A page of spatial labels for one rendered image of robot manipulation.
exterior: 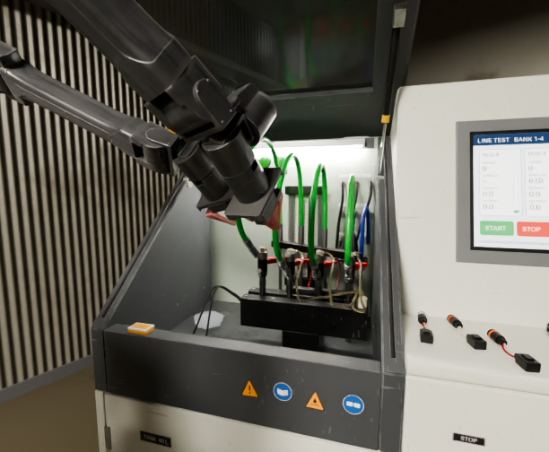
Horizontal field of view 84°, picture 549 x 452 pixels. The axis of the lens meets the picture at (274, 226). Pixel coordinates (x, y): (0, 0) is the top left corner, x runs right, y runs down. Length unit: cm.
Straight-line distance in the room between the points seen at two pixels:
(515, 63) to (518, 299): 251
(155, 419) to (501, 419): 69
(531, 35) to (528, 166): 238
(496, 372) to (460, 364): 5
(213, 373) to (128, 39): 61
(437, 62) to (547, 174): 246
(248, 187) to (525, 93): 75
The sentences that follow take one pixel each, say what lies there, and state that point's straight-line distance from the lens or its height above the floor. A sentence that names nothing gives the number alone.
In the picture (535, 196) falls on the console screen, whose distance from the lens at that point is 92.
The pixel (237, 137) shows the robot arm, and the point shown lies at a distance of 41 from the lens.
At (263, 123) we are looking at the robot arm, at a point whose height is 137.
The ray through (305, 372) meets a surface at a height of 93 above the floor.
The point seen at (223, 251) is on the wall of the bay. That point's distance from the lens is 123.
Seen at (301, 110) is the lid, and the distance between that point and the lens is 104.
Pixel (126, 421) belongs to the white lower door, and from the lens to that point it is 94.
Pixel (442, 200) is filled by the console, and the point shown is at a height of 125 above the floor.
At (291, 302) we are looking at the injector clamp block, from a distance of 84.
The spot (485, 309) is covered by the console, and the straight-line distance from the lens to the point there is 87.
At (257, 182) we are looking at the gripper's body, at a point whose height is 129.
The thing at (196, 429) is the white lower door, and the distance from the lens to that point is 84.
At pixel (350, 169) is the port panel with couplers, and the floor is 135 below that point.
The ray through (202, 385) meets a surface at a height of 86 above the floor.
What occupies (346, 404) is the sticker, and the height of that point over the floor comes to 87.
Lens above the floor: 128
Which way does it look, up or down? 7 degrees down
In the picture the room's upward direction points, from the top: straight up
